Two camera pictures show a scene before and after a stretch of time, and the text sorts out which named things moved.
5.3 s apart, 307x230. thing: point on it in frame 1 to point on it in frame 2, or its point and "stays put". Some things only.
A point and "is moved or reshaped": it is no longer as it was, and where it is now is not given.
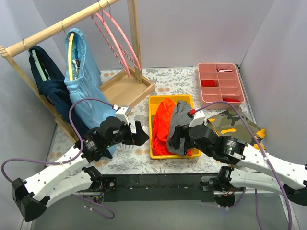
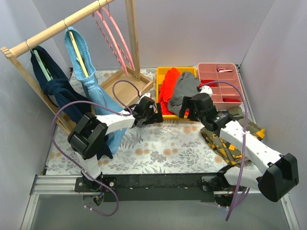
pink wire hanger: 138,65 is moved or reshaped
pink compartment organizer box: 219,81 stays put
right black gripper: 180,136 to 187,107
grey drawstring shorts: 180,117 to 185,85
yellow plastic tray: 153,102 to 160,72
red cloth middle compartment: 208,83 stays put
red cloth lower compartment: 229,99 stays put
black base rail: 159,187 stays put
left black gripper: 131,133 to 156,114
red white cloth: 221,70 stays put
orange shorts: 162,125 to 166,89
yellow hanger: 70,44 to 79,55
